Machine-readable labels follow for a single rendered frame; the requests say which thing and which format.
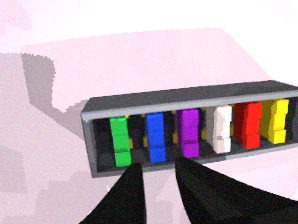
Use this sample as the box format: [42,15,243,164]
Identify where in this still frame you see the green fuse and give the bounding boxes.
[109,115,132,168]

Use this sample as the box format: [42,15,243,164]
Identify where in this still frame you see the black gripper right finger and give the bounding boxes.
[174,157,298,224]

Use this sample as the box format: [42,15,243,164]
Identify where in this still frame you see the purple fuse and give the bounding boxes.
[177,108,198,159]

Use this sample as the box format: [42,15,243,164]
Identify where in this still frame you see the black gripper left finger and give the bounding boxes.
[80,163,146,224]

